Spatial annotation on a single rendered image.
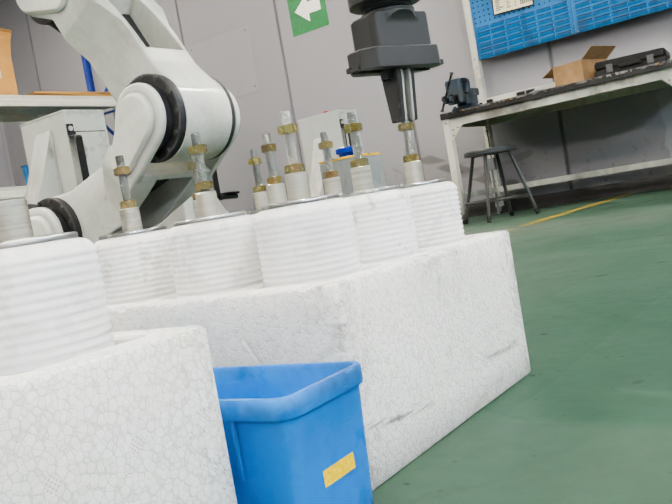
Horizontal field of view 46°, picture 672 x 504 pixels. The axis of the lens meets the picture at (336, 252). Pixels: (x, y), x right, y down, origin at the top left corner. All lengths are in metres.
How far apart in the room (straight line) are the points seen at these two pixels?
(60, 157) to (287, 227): 2.66
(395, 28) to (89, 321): 0.57
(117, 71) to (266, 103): 6.12
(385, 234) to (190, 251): 0.20
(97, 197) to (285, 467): 0.97
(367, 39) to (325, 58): 6.15
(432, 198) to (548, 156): 5.21
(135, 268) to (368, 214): 0.26
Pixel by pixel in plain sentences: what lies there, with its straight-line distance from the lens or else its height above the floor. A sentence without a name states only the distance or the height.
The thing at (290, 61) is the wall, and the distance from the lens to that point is 7.34.
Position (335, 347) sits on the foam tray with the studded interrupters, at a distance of 0.68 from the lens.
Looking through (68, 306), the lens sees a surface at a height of 0.21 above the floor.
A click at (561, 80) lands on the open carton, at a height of 0.82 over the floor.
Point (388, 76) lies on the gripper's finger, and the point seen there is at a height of 0.38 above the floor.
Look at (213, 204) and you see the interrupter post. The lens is 0.83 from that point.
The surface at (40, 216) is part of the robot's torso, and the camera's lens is 1.54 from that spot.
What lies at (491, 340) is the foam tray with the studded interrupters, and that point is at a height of 0.06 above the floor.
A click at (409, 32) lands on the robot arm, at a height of 0.43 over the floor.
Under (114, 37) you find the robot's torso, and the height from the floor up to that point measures 0.58.
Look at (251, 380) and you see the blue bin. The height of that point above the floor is 0.11.
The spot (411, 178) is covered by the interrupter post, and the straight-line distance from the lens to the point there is 0.96.
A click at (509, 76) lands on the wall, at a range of 6.24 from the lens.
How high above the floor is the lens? 0.24
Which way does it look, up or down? 3 degrees down
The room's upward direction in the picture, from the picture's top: 10 degrees counter-clockwise
